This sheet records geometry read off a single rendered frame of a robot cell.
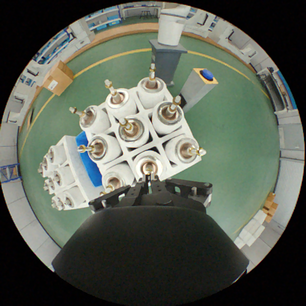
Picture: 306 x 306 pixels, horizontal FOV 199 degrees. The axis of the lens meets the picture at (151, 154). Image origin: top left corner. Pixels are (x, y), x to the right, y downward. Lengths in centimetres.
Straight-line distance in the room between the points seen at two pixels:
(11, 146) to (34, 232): 407
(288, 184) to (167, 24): 565
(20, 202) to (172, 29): 638
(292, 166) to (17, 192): 1121
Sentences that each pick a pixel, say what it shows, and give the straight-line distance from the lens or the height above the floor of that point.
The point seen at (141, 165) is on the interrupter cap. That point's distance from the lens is 24.
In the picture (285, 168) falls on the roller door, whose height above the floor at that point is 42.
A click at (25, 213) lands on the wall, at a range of 623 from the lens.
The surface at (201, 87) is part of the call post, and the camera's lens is 33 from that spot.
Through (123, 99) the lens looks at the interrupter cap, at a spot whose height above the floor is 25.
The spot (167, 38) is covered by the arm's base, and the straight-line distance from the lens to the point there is 47.
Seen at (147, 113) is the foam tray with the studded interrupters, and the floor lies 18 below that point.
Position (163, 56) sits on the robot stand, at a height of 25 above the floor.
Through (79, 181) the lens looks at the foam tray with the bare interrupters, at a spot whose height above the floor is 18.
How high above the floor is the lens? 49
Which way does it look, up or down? 86 degrees down
